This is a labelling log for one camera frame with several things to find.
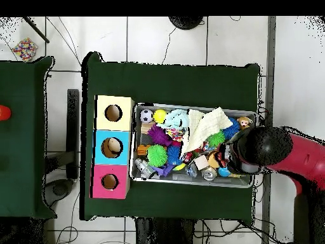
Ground mint green muslin cloth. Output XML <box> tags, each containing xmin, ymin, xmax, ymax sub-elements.
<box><xmin>157</xmin><ymin>109</ymin><xmax>190</xmax><ymax>129</ymax></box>

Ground blue spiky rubber ball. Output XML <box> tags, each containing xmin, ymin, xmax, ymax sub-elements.
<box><xmin>222</xmin><ymin>116</ymin><xmax>241</xmax><ymax>141</ymax></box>
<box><xmin>166</xmin><ymin>145</ymin><xmax>183</xmax><ymax>166</ymax></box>

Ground brown monkey plush toy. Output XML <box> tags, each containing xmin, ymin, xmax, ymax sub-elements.
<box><xmin>236</xmin><ymin>116</ymin><xmax>254</xmax><ymax>131</ymax></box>

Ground silver mesh bin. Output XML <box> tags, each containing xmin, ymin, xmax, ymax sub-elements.
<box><xmin>129</xmin><ymin>102</ymin><xmax>260</xmax><ymax>189</ymax></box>

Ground wooden box with three holes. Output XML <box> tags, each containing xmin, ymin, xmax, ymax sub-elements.
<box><xmin>90</xmin><ymin>95</ymin><xmax>135</xmax><ymax>200</ymax></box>

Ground purple spiky rubber ball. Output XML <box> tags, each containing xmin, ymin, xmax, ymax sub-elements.
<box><xmin>147</xmin><ymin>123</ymin><xmax>173</xmax><ymax>147</ymax></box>

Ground yellow tennis ball toy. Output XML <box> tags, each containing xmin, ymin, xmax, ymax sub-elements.
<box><xmin>152</xmin><ymin>109</ymin><xmax>168</xmax><ymax>124</ymax></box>

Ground green spiky rubber ball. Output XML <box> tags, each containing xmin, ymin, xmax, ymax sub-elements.
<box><xmin>146</xmin><ymin>144</ymin><xmax>168</xmax><ymax>168</ymax></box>

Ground small soccer ball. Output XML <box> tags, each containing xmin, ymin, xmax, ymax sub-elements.
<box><xmin>140</xmin><ymin>109</ymin><xmax>155</xmax><ymax>124</ymax></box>

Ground dark green table cloth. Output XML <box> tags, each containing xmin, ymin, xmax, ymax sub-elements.
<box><xmin>79</xmin><ymin>51</ymin><xmax>261</xmax><ymax>220</ymax></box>
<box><xmin>0</xmin><ymin>56</ymin><xmax>57</xmax><ymax>219</ymax></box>

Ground black upright panel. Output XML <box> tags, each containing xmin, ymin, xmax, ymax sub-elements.
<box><xmin>65</xmin><ymin>88</ymin><xmax>80</xmax><ymax>180</ymax></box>

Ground black round stand base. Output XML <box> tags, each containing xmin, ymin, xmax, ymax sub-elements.
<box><xmin>168</xmin><ymin>16</ymin><xmax>204</xmax><ymax>31</ymax></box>

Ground dark grey round base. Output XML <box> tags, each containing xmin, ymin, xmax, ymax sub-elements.
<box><xmin>44</xmin><ymin>179</ymin><xmax>74</xmax><ymax>207</ymax></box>

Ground grey metal pole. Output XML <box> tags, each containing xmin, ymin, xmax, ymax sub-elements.
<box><xmin>260</xmin><ymin>16</ymin><xmax>277</xmax><ymax>244</ymax></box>

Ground red-orange round object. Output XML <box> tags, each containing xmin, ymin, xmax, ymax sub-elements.
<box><xmin>0</xmin><ymin>104</ymin><xmax>12</xmax><ymax>121</ymax></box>

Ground multicoloured patterned bag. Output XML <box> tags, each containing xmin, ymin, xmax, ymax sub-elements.
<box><xmin>11</xmin><ymin>37</ymin><xmax>39</xmax><ymax>62</ymax></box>

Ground thin black rod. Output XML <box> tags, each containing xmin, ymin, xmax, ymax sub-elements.
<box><xmin>22</xmin><ymin>17</ymin><xmax>50</xmax><ymax>44</ymax></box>

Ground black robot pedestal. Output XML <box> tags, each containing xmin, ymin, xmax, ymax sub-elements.
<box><xmin>134</xmin><ymin>217</ymin><xmax>197</xmax><ymax>244</ymax></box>

